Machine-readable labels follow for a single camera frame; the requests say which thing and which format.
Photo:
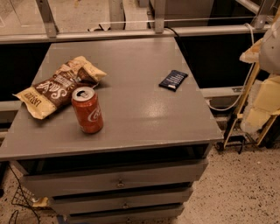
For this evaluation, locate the black wire basket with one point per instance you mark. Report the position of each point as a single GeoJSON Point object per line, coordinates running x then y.
{"type": "Point", "coordinates": [19, 199]}

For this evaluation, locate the brown and cream chip bag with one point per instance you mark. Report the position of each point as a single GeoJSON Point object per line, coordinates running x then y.
{"type": "Point", "coordinates": [43, 98]}

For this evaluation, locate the grey drawer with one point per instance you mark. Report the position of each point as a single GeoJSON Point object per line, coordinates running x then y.
{"type": "Point", "coordinates": [126, 177]}
{"type": "Point", "coordinates": [127, 215]}
{"type": "Point", "coordinates": [122, 201]}

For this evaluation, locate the top grey drawer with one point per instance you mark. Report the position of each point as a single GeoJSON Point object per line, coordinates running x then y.
{"type": "Point", "coordinates": [126, 177]}

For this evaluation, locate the middle grey drawer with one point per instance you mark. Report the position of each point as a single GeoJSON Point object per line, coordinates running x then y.
{"type": "Point", "coordinates": [122, 201]}

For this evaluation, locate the dark blue rxbar wrapper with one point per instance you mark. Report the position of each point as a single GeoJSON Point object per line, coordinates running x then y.
{"type": "Point", "coordinates": [173, 80]}

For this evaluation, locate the bottom grey drawer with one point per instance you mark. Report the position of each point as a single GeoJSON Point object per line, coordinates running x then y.
{"type": "Point", "coordinates": [127, 215]}

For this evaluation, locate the metal railing frame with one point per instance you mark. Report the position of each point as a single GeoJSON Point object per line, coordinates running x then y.
{"type": "Point", "coordinates": [35, 21]}

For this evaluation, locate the grey drawer cabinet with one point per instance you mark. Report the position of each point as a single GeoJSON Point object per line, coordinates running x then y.
{"type": "Point", "coordinates": [143, 122]}

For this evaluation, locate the red soda can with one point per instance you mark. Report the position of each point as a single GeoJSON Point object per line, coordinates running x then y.
{"type": "Point", "coordinates": [87, 109]}

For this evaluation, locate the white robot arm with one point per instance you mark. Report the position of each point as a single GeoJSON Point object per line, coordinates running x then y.
{"type": "Point", "coordinates": [269, 55]}

